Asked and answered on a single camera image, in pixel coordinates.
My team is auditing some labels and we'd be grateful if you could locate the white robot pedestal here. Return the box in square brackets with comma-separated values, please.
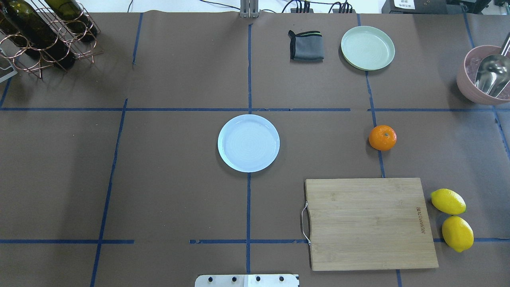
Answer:
[194, 274, 300, 287]

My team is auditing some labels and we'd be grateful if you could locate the dark wine bottle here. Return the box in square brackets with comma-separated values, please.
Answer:
[0, 12, 30, 49]
[45, 0, 97, 43]
[1, 0, 76, 70]

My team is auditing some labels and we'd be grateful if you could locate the black computer box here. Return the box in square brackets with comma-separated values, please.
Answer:
[381, 0, 447, 14]

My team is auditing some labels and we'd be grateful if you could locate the folded grey cloth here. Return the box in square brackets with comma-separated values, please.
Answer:
[288, 30, 324, 62]

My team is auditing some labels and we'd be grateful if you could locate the upper yellow lemon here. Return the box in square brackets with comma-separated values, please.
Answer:
[430, 189, 467, 216]

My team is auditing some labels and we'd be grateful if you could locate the white wire cup rack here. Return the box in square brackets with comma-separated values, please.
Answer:
[0, 48, 18, 83]

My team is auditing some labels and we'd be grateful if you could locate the pink bowl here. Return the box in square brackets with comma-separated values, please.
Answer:
[457, 45, 509, 106]

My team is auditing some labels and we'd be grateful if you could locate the metal ice scoop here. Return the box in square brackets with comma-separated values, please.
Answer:
[474, 34, 510, 98]

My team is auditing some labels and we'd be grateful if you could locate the copper wire bottle rack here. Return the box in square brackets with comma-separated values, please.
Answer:
[1, 0, 104, 79]

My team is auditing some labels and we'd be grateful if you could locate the lower yellow lemon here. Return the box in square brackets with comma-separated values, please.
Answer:
[441, 216, 474, 253]

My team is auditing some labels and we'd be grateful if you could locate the green plate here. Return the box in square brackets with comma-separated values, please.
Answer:
[339, 26, 396, 71]

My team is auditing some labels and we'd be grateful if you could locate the yellow lemon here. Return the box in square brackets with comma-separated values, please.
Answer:
[430, 189, 467, 216]
[441, 216, 474, 253]

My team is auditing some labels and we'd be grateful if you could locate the orange fruit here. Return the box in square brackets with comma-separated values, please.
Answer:
[368, 125, 397, 151]

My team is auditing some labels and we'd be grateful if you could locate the light blue plate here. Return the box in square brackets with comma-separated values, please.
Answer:
[217, 114, 281, 173]

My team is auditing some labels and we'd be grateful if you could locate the wooden cutting board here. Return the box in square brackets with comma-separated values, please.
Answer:
[304, 178, 439, 272]

